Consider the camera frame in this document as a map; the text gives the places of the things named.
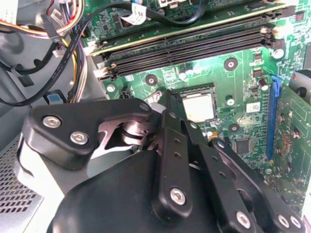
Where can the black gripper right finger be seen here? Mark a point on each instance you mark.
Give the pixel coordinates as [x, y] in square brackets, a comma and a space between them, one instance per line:
[218, 174]

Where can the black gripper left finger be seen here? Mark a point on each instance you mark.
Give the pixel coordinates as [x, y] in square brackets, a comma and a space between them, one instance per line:
[73, 116]

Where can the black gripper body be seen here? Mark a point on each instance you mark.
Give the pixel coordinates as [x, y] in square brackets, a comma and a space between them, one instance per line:
[109, 208]

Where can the CPU with silver top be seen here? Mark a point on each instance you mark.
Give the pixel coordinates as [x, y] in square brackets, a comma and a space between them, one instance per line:
[198, 108]

